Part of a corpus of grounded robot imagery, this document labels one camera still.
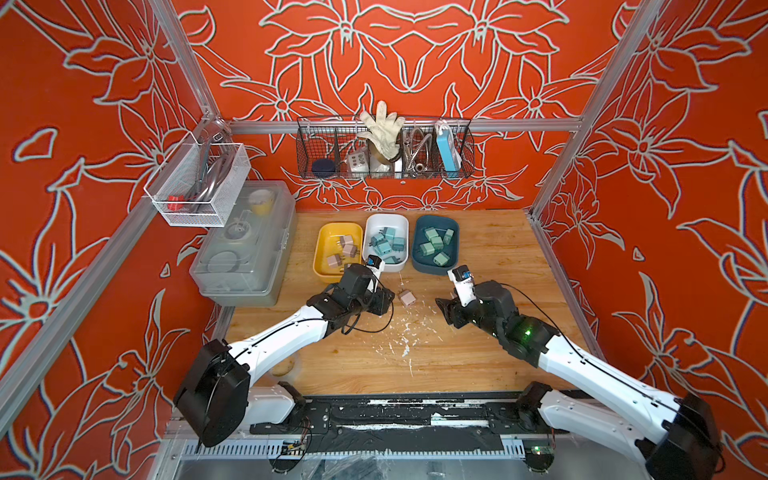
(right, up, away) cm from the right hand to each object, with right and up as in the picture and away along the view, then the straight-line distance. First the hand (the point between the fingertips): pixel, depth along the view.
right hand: (440, 295), depth 77 cm
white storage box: (-19, +20, +35) cm, 44 cm away
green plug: (+1, +11, +27) cm, 30 cm away
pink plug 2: (-27, +11, +29) cm, 41 cm away
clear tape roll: (-32, -7, -28) cm, 43 cm away
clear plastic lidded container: (-54, +9, +4) cm, 55 cm away
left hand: (-14, 0, +5) cm, 15 cm away
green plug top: (+5, +13, +30) cm, 33 cm away
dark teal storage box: (-1, +6, +22) cm, 23 cm away
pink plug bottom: (-29, +15, +33) cm, 46 cm away
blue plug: (-12, +7, +25) cm, 29 cm away
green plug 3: (+3, +17, +33) cm, 37 cm away
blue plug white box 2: (-9, +13, +30) cm, 34 cm away
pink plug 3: (-27, +9, +27) cm, 39 cm away
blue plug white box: (-15, +12, +26) cm, 33 cm away
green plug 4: (+9, +16, +30) cm, 35 cm away
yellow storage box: (-36, +13, +32) cm, 50 cm away
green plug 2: (+5, +8, +24) cm, 26 cm away
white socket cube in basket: (-23, +39, +15) cm, 48 cm away
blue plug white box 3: (-13, +17, +33) cm, 39 cm away
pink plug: (-7, -4, +15) cm, 17 cm away
